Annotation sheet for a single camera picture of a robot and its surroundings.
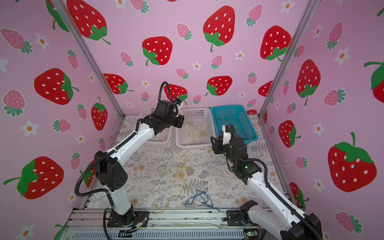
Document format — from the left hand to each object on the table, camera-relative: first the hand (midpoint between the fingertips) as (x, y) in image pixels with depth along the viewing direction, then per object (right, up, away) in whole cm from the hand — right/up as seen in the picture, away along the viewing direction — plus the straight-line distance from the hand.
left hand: (184, 117), depth 85 cm
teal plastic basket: (+39, +4, +32) cm, 51 cm away
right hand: (+16, -11, -10) cm, 22 cm away
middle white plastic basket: (+10, +3, +30) cm, 32 cm away
